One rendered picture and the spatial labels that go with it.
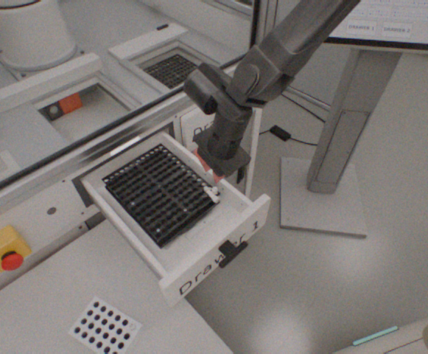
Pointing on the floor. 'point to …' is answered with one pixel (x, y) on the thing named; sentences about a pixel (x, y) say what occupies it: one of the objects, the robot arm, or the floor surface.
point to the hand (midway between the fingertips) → (213, 173)
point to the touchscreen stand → (337, 153)
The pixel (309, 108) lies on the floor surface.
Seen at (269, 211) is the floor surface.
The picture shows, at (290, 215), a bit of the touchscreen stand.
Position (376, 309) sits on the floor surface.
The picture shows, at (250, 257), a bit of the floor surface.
